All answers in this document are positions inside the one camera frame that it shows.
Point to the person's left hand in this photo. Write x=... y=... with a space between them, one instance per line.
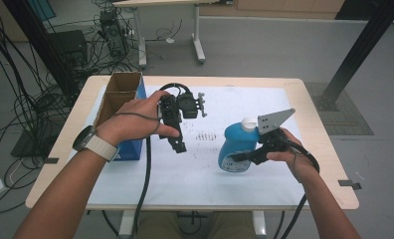
x=132 y=121

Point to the blue cardboard box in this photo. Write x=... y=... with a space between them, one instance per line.
x=132 y=151

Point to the white desk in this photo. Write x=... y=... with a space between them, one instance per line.
x=196 y=33

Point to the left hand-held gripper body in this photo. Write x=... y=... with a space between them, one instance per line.
x=188 y=106

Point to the person's right hand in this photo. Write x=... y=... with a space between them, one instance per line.
x=301 y=162

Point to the person's right leg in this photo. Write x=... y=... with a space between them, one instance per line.
x=231 y=227

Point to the small white plug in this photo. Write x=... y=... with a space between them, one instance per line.
x=169 y=40

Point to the white table mat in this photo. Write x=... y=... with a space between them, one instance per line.
x=201 y=186

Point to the black metal frame post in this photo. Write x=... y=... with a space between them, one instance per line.
x=367 y=36
x=36 y=33

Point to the person's left leg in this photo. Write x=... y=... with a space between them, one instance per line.
x=160 y=227

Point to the grey tape piece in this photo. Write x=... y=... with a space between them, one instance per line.
x=50 y=160
x=349 y=184

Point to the light wooden table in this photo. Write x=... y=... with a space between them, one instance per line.
x=185 y=80

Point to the black floor plate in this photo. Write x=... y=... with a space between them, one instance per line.
x=29 y=146

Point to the blue detergent bottle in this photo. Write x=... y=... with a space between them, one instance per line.
x=238 y=139

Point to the person's leg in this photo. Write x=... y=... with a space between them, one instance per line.
x=160 y=227
x=231 y=227

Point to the black computer tower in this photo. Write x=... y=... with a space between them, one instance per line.
x=113 y=33

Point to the dark grey floor mat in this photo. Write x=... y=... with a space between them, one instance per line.
x=351 y=116

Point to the black box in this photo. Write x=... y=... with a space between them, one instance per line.
x=69 y=46

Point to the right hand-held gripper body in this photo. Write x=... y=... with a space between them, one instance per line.
x=274 y=121

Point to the teal panel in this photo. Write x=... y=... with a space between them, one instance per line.
x=42 y=8

